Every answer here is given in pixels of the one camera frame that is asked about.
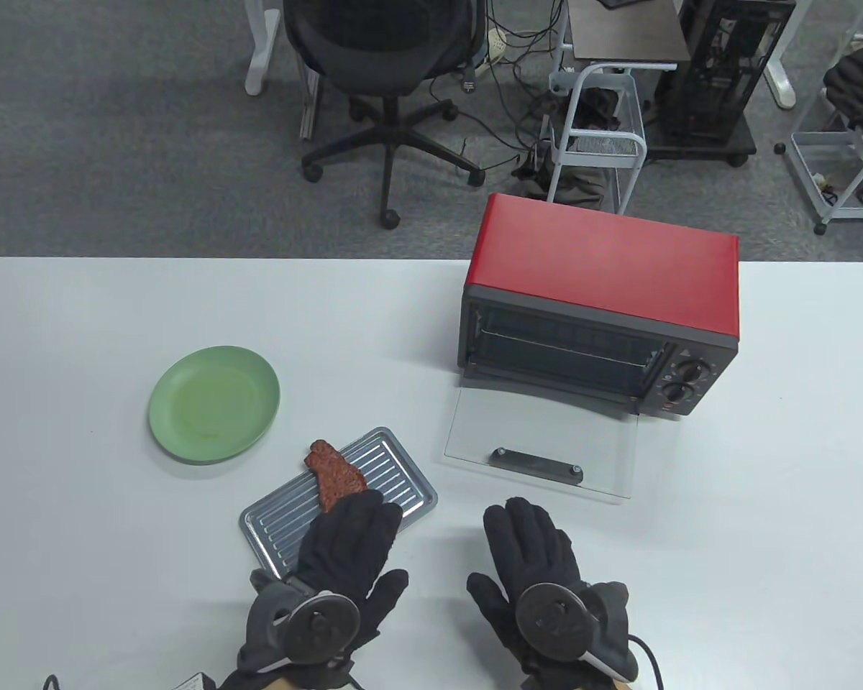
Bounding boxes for brown steak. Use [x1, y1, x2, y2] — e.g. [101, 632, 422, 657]
[303, 440, 367, 515]

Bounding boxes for white rolling cart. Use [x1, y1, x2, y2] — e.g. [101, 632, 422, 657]
[547, 63, 648, 215]

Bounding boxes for black floor cables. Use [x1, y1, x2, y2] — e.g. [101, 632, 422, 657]
[431, 14, 569, 173]

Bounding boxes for black mesh office chair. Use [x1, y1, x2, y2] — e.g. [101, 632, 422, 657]
[282, 0, 486, 229]

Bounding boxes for person's right hand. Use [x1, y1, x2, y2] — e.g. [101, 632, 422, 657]
[466, 497, 637, 684]

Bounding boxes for person's left hand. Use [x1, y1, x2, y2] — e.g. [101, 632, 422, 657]
[216, 490, 409, 690]

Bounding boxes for small black pouch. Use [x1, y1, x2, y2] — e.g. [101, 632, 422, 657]
[579, 86, 619, 130]

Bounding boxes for green plate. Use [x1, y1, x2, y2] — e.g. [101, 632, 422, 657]
[149, 346, 281, 464]

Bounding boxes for small wooden side table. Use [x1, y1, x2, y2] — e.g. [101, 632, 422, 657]
[550, 0, 691, 94]

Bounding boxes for white desk leg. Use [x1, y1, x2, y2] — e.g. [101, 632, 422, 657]
[245, 0, 283, 96]
[766, 0, 813, 110]

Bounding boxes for red toaster oven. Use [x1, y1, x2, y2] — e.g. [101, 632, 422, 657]
[444, 193, 740, 500]

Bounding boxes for grey handheld controller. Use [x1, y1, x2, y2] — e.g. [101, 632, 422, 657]
[237, 569, 362, 673]
[514, 582, 637, 680]

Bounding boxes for metal baking tray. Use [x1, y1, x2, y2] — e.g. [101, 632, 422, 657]
[239, 427, 438, 579]

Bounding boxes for white wire cart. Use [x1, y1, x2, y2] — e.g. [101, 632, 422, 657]
[775, 32, 863, 236]

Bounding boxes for black floor bag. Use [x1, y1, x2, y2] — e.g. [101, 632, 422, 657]
[512, 144, 612, 209]

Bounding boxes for black open computer case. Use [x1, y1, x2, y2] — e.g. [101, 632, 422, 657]
[647, 0, 798, 167]

